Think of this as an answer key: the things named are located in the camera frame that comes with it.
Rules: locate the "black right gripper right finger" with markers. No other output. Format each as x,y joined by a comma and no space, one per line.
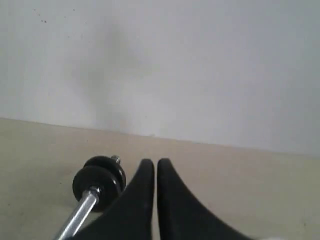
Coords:
181,216

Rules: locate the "chrome dumbbell with black plates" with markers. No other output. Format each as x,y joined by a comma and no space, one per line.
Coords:
95,189

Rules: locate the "black weight plate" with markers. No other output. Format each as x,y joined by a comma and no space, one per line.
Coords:
112,164

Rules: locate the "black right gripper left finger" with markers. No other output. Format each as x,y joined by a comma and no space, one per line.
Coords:
130,216

